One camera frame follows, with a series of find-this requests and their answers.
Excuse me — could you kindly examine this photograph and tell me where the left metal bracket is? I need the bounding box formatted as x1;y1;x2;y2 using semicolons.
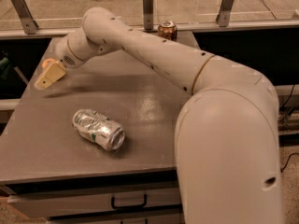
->
10;0;38;35

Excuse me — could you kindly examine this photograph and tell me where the orange fruit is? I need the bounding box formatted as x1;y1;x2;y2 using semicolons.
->
42;58;56;69

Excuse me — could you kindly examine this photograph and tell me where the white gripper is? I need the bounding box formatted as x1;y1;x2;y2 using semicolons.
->
35;28;103;91

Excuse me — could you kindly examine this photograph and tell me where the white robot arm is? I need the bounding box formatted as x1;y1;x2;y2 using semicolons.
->
35;7;284;224

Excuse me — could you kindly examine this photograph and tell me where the metal bracket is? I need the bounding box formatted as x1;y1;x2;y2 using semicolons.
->
142;0;153;30
10;0;38;35
216;0;235;27

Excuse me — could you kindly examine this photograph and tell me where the grey lower drawer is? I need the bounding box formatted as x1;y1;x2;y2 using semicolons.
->
46;213;185;224

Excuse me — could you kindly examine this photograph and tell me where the grey drawer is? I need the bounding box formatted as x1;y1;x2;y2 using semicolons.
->
46;213;185;224
8;186;180;217

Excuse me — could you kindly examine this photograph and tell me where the right metal bracket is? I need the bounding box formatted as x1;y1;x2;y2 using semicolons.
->
216;0;235;27

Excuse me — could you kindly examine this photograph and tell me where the grey upper drawer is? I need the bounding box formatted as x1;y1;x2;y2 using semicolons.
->
8;186;180;217

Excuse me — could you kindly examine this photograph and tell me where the brown patterned soda can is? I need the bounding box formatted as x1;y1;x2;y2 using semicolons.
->
158;21;178;41

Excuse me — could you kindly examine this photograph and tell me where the crushed silver 7up can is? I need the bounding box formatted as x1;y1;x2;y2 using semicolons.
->
72;109;125;151

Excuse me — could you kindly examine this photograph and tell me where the black cable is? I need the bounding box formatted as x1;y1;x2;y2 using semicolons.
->
279;152;299;173

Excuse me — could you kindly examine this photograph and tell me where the black drawer handle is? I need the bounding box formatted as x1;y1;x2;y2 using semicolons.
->
110;194;148;210

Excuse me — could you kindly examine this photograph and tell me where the grey metal rail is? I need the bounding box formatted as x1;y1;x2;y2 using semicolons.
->
0;20;299;40

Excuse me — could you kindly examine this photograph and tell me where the middle metal bracket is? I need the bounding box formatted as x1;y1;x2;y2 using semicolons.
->
142;0;153;30

